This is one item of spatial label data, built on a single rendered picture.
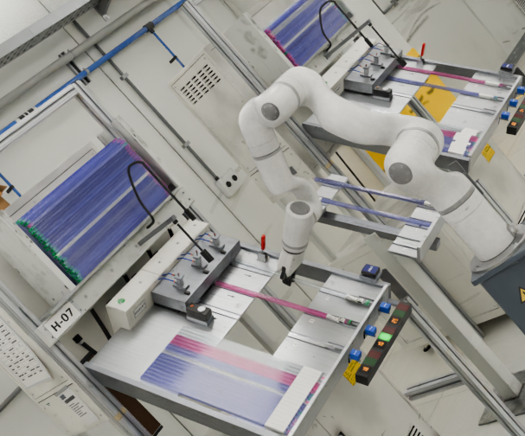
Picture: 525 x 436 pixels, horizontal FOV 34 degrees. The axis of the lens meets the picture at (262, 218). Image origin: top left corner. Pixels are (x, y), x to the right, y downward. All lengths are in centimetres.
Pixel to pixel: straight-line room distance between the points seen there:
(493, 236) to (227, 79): 165
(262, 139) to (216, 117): 132
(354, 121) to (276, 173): 33
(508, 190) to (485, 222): 168
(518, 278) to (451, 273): 133
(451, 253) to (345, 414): 100
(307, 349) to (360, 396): 45
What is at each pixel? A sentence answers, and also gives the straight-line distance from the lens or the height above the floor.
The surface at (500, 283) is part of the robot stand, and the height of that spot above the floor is 65.
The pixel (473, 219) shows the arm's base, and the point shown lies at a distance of 237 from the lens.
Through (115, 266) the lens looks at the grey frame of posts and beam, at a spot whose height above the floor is 135.
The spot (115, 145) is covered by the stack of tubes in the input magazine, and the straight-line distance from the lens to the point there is 297.
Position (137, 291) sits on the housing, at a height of 124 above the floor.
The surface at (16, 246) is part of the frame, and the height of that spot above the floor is 160.
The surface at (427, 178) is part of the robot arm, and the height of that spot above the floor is 101.
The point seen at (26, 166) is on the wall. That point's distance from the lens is 460.
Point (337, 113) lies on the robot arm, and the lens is 235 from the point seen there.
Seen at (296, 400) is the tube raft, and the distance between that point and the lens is 247.
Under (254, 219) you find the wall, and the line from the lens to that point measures 518.
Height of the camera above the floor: 152
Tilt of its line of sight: 8 degrees down
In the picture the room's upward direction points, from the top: 42 degrees counter-clockwise
